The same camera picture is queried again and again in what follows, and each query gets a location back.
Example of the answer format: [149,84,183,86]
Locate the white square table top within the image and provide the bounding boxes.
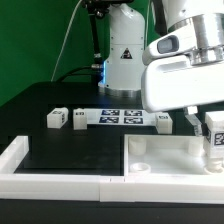
[124,135,224,176]

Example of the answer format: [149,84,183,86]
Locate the black cable bundle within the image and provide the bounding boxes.
[55,64,104,84]

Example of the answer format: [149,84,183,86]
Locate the white cable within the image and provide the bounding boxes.
[50,0,84,83]

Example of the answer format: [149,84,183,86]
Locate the white sheet with tags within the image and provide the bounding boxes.
[85,108,156,126]

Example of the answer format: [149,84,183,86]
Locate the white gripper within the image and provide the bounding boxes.
[141,47,224,136]

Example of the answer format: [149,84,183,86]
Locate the white U-shaped fence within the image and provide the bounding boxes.
[0,136,224,204]

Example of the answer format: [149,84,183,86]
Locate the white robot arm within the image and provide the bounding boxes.
[99,0,224,136]

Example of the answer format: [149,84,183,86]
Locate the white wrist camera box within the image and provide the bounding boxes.
[142,34,195,65]

